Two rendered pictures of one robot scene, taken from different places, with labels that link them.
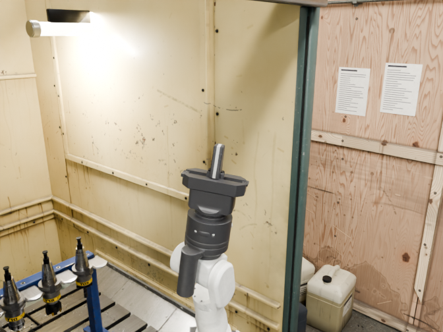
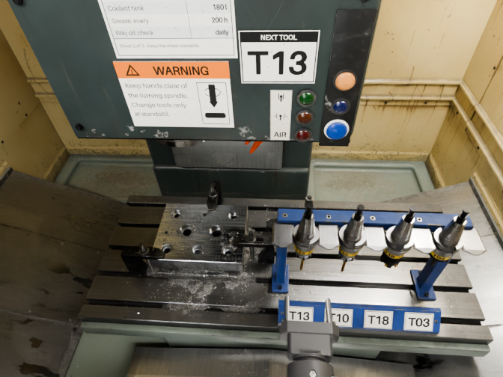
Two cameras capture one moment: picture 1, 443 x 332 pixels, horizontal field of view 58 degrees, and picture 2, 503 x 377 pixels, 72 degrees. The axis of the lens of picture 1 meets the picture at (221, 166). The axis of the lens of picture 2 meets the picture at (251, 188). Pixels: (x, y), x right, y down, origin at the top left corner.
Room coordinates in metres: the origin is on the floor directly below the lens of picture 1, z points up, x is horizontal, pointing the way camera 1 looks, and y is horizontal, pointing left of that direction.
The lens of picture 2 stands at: (0.50, 0.32, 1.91)
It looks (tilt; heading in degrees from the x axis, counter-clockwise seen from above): 47 degrees down; 56
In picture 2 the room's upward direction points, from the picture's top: 3 degrees counter-clockwise
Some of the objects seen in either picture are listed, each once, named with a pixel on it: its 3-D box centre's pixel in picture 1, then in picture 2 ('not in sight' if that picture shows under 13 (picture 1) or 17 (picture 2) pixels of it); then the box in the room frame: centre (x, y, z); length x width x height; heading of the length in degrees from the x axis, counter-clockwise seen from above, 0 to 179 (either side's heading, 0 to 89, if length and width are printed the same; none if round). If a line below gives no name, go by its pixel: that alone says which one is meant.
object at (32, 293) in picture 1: (31, 294); (375, 238); (1.00, 0.55, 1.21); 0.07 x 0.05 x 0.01; 50
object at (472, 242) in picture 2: (97, 263); (471, 241); (1.17, 0.41, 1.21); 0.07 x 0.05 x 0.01; 50
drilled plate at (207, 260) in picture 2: not in sight; (202, 235); (0.74, 0.99, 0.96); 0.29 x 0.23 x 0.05; 140
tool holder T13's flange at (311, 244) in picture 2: not in sight; (305, 235); (0.87, 0.66, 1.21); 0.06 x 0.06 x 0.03
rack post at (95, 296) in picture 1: (92, 298); (439, 259); (1.20, 0.45, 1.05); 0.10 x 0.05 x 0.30; 50
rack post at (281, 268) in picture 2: not in sight; (281, 253); (0.87, 0.74, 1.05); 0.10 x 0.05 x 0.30; 50
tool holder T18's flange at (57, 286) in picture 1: (49, 285); (398, 239); (1.04, 0.52, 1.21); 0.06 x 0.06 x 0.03
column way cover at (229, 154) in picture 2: not in sight; (222, 116); (1.03, 1.28, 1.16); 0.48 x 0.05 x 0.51; 140
